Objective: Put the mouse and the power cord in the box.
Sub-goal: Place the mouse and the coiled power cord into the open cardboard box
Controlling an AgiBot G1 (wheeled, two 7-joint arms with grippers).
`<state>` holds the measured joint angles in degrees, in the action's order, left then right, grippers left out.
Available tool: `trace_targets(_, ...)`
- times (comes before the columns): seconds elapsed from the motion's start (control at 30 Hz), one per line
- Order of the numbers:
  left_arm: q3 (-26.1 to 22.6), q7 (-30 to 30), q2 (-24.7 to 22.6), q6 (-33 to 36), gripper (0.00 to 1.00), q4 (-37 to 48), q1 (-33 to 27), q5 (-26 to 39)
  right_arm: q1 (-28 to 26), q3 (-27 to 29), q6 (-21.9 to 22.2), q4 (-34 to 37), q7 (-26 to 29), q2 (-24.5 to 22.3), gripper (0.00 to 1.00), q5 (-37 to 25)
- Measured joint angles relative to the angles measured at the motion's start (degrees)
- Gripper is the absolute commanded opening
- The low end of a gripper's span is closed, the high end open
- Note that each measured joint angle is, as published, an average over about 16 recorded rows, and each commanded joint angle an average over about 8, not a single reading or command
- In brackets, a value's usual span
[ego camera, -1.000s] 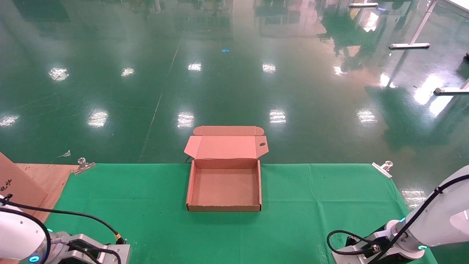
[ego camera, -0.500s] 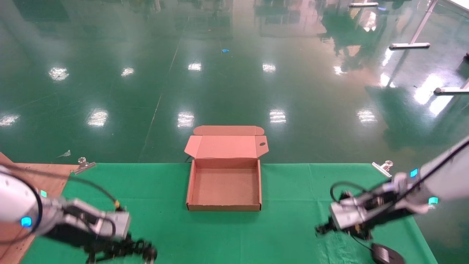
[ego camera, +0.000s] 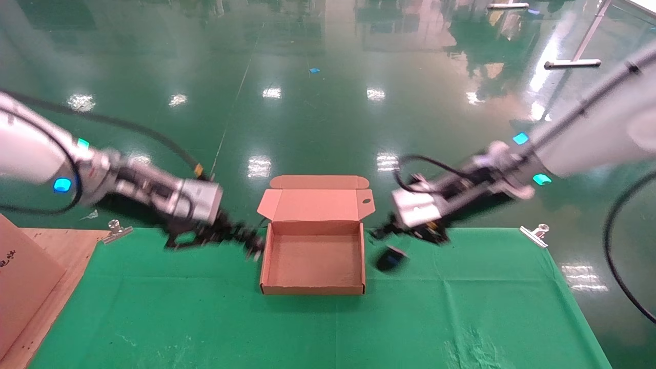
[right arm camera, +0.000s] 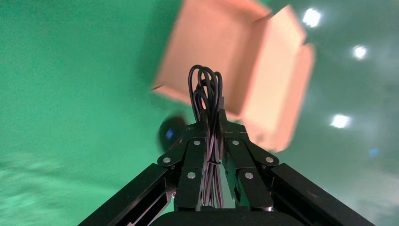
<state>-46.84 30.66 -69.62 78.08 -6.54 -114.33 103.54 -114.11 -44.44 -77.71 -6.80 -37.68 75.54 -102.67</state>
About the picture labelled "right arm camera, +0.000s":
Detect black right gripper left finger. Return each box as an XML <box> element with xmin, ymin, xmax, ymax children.
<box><xmin>78</xmin><ymin>121</ymin><xmax>208</xmax><ymax>226</ymax></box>

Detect black mouse cable bundle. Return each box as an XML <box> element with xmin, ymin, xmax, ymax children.
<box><xmin>188</xmin><ymin>65</ymin><xmax>225</xmax><ymax>210</ymax></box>

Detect green table cloth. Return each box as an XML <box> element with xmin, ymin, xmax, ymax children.
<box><xmin>0</xmin><ymin>0</ymin><xmax>270</xmax><ymax>226</ymax></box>

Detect black computer mouse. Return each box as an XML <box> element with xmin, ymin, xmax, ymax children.
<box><xmin>158</xmin><ymin>114</ymin><xmax>190</xmax><ymax>154</ymax></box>

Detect open brown cardboard box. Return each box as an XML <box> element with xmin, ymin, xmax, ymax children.
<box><xmin>151</xmin><ymin>0</ymin><xmax>316</xmax><ymax>153</ymax></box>

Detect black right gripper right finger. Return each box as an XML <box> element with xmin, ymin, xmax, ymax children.
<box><xmin>218</xmin><ymin>109</ymin><xmax>375</xmax><ymax>226</ymax></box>

